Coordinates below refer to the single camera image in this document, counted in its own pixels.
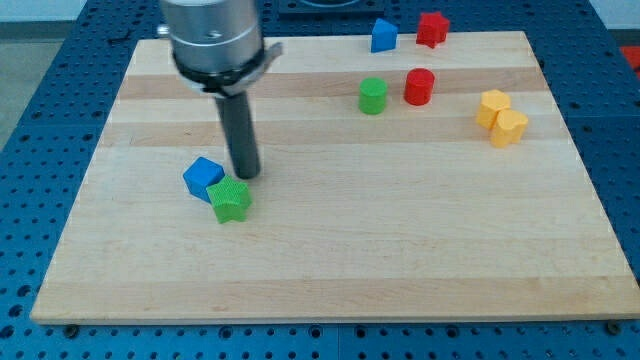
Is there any yellow heart block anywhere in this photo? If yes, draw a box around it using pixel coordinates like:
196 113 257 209
490 109 529 148

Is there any blue triangular block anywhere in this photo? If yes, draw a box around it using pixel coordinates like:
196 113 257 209
370 18 398 53

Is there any red cylinder block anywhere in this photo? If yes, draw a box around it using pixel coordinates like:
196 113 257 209
403 68 435 106

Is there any wooden board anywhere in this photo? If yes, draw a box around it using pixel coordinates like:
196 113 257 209
31 31 639 325

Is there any green star block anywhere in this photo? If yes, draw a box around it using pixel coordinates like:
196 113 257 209
206 175 252 224

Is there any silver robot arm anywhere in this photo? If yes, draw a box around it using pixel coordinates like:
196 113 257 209
158 0 283 179

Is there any blue cube block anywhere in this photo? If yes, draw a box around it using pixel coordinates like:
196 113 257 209
183 157 225 203

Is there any yellow hexagon block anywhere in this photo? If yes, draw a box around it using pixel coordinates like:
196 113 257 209
476 89 511 130

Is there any red star block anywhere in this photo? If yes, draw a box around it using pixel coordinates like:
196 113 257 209
416 11 451 48

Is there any green cylinder block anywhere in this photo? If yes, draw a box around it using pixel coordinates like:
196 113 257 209
358 77 388 115

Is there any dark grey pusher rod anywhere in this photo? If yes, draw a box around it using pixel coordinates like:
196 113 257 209
215 92 261 179

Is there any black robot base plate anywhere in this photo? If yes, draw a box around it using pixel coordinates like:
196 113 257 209
276 0 386 17

